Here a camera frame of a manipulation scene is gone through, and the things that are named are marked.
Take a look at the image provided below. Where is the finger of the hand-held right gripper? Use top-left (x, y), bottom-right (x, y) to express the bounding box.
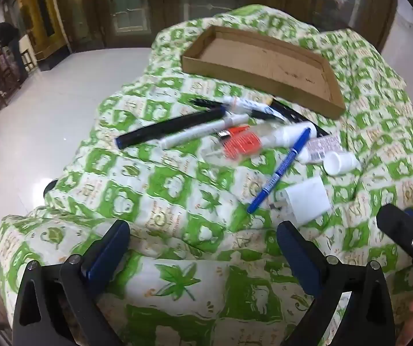
top-left (377, 204), bottom-right (413, 296)

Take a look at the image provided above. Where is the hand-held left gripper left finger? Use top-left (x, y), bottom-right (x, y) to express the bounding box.
top-left (12, 219), bottom-right (131, 346)

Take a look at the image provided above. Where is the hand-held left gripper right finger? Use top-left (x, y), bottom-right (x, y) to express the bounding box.
top-left (276, 221), bottom-right (396, 346)

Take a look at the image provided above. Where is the white charger plug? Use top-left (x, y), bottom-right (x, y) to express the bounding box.
top-left (269, 179), bottom-right (332, 223)

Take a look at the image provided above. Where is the blue pen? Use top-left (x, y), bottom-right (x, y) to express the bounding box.
top-left (247, 127), bottom-right (312, 214)

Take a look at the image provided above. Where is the white pill bottle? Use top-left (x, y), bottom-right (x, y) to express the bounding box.
top-left (323, 151), bottom-right (362, 177)

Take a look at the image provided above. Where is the white glue bottle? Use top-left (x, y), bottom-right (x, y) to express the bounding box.
top-left (259, 122), bottom-right (318, 148)

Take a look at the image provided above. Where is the red and clear plastic tube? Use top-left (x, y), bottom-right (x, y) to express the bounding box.
top-left (206, 131), bottom-right (263, 161)

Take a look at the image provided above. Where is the black marker with blue end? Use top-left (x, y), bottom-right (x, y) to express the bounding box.
top-left (116, 109), bottom-right (227, 149)

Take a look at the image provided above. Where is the black pen with yellow band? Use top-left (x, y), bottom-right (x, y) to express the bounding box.
top-left (269, 95), bottom-right (331, 138)

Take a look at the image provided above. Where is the white paint marker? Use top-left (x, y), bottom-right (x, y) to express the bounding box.
top-left (161, 114), bottom-right (251, 149)

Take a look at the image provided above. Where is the brown cardboard tray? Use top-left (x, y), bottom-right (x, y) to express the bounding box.
top-left (181, 26), bottom-right (347, 119)

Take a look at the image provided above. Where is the person's right hand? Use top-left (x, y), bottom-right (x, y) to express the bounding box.
top-left (395, 296), bottom-right (413, 346)

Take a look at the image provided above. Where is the green leaf printed blanket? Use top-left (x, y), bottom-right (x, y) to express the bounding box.
top-left (0, 3), bottom-right (413, 346)

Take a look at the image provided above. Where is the orange lighter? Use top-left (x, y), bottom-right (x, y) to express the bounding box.
top-left (219, 125), bottom-right (251, 140)

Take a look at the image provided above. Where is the dark wooden chair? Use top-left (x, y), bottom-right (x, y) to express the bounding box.
top-left (0, 45), bottom-right (25, 96)

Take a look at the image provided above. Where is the golden framed doorway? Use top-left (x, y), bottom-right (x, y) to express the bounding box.
top-left (15, 0), bottom-right (71, 71)

